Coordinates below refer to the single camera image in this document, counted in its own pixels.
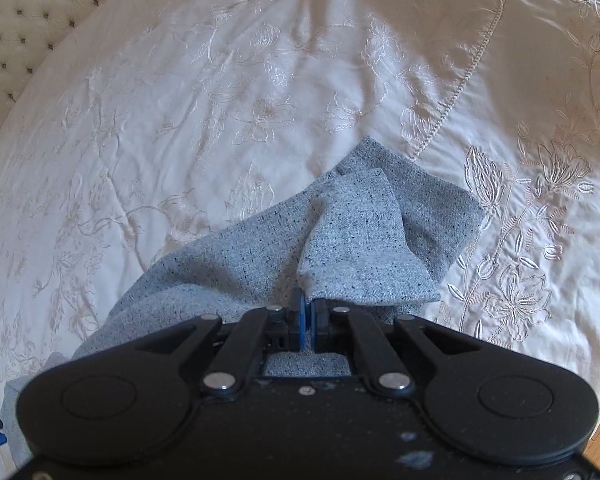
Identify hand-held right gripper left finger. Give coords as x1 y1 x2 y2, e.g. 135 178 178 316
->
131 287 309 402

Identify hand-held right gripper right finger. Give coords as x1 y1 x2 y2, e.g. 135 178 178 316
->
310 297 482 399

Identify grey speckled pants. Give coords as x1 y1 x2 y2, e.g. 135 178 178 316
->
4 135 484 463

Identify white embroidered bedspread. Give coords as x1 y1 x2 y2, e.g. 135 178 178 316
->
0 0 600 461

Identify cream tufted headboard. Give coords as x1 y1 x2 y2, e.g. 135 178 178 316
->
0 0 157 166

